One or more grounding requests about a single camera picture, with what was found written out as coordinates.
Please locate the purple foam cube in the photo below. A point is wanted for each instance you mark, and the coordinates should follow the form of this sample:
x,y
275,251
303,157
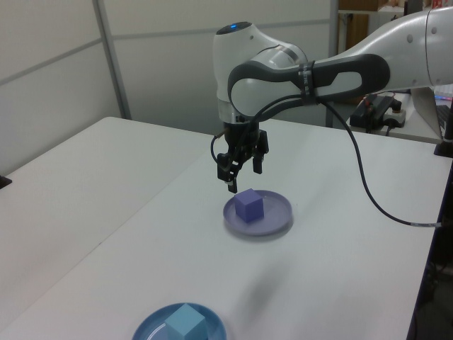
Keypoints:
x,y
249,207

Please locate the grey metal partition post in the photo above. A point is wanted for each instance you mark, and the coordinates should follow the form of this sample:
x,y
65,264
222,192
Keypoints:
x,y
113,60

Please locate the blue plastic plate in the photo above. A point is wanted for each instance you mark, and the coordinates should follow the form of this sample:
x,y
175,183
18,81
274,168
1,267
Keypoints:
x,y
148,327

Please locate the cyan foam cube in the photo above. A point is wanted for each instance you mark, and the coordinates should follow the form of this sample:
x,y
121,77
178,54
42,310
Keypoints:
x,y
185,320

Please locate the black control box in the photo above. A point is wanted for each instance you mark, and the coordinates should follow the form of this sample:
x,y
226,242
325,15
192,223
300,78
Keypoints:
x,y
368,115

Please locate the purple plastic plate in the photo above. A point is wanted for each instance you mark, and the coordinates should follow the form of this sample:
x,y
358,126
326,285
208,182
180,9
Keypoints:
x,y
277,217

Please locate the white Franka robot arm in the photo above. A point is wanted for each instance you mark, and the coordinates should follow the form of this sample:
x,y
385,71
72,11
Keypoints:
x,y
255,85

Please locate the emergency stop button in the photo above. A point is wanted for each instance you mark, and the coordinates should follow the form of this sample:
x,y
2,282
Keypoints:
x,y
396,113

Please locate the white side desk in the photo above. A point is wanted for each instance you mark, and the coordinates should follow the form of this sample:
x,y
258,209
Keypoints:
x,y
414,132

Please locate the grey laptop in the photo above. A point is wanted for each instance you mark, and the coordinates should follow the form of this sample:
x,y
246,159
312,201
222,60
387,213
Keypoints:
x,y
426,110

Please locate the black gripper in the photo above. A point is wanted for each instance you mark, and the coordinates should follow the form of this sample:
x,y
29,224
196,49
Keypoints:
x,y
235,140

